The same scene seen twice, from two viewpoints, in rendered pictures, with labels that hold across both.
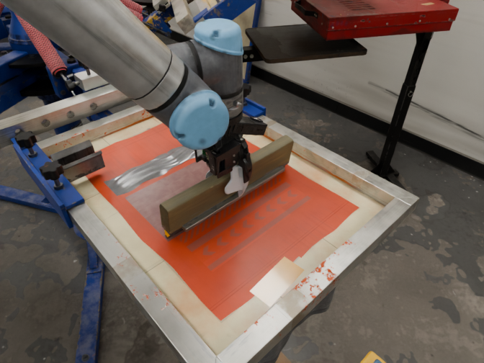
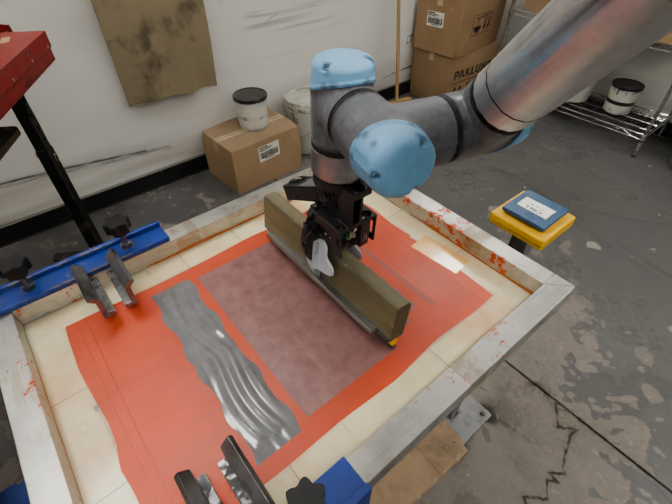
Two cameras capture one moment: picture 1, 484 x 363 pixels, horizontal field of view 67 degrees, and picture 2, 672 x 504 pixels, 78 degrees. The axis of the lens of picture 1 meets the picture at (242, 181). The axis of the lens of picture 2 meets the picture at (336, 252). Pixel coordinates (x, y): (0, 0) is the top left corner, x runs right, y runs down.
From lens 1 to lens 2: 0.77 m
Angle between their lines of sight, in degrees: 61
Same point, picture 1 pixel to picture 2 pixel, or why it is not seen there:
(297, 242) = (392, 236)
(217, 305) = (476, 298)
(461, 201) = (176, 211)
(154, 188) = (289, 374)
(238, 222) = not seen: hidden behind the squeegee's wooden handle
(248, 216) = not seen: hidden behind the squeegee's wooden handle
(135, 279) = (482, 357)
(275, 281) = (442, 255)
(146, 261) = (431, 367)
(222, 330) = (502, 294)
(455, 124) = (91, 164)
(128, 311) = not seen: outside the picture
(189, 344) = (540, 302)
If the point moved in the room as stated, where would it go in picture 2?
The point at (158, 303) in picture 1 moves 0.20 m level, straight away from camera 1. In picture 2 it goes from (506, 330) to (388, 369)
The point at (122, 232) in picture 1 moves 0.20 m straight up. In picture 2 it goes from (383, 407) to (398, 322)
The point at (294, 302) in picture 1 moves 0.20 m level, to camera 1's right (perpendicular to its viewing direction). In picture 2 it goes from (477, 233) to (461, 175)
